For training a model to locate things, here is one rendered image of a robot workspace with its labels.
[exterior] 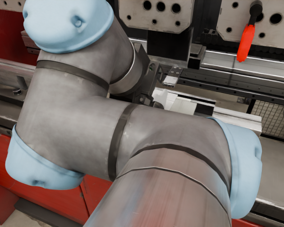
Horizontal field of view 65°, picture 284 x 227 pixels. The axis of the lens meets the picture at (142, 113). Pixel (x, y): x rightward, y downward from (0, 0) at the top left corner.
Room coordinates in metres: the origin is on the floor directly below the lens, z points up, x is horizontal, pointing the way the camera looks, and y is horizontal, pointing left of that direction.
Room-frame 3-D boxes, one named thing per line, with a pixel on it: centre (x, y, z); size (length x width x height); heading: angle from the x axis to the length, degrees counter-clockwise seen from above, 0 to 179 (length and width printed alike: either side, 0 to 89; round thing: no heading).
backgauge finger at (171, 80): (0.65, -0.12, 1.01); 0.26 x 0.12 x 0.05; 158
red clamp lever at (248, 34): (0.38, -0.18, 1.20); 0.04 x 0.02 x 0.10; 158
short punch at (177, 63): (0.50, -0.06, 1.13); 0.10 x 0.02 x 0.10; 68
